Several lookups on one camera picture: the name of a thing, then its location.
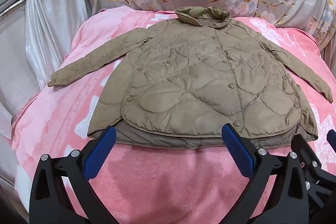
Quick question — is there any pink printed blanket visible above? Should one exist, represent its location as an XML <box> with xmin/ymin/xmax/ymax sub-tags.
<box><xmin>10</xmin><ymin>7</ymin><xmax>336</xmax><ymax>224</ymax></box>

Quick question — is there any white satin curtain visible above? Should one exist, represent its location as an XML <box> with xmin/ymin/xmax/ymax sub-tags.
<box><xmin>0</xmin><ymin>0</ymin><xmax>92</xmax><ymax>135</ymax></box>

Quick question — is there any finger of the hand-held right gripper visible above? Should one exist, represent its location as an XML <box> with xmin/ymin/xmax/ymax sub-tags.
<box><xmin>291</xmin><ymin>134</ymin><xmax>323</xmax><ymax>169</ymax></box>
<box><xmin>327</xmin><ymin>129</ymin><xmax>336</xmax><ymax>151</ymax></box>

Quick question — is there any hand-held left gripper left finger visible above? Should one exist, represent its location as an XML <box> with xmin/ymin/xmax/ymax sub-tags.
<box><xmin>29</xmin><ymin>126</ymin><xmax>118</xmax><ymax>224</ymax></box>

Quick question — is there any tan quilted jacket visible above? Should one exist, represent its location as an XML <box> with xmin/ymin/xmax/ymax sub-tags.
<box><xmin>47</xmin><ymin>6</ymin><xmax>334</xmax><ymax>148</ymax></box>

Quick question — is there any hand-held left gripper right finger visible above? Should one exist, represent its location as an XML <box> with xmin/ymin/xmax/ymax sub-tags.
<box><xmin>222</xmin><ymin>123</ymin><xmax>310</xmax><ymax>224</ymax></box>

